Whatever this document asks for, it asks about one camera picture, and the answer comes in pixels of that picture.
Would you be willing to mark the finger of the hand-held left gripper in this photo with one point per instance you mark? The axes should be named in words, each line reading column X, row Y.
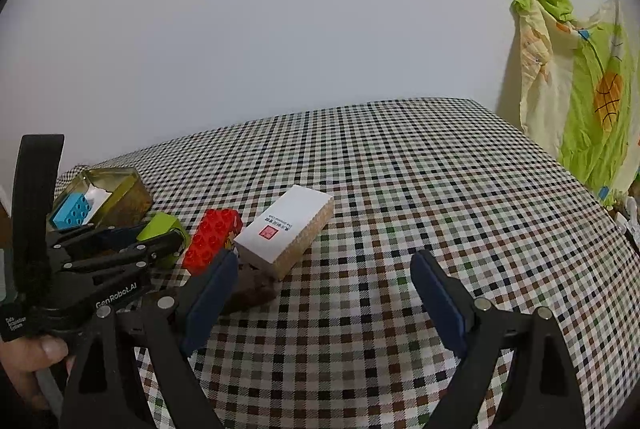
column 115, row 236
column 150, row 251

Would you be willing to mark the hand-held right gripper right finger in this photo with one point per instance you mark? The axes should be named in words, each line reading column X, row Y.
column 440, row 304

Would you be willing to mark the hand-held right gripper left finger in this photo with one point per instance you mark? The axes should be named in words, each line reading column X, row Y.
column 210, row 304

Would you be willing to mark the green toy block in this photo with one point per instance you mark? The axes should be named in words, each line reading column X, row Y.
column 162, row 224

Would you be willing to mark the golden transparent box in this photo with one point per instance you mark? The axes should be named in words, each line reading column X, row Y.
column 132, row 201

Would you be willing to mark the blue toy block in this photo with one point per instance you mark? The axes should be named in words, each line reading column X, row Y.
column 72, row 211

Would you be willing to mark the person's left hand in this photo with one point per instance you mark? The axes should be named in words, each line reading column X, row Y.
column 30, row 359

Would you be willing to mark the white tissue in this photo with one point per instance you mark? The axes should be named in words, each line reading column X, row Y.
column 97, row 199

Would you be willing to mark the brown rectangular bar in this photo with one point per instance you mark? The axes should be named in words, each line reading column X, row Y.
column 250, row 289

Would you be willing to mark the red toy block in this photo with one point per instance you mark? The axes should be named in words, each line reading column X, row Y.
column 212, row 234

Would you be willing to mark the white cardboard box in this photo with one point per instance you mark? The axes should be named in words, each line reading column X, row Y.
column 285, row 224

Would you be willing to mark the checkered tablecloth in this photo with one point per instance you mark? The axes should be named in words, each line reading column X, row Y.
column 400, row 189

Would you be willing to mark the white plastic object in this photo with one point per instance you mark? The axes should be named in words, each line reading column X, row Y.
column 627, row 221

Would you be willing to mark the green yellow printed cloth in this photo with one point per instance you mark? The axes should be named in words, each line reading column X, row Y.
column 585, row 109

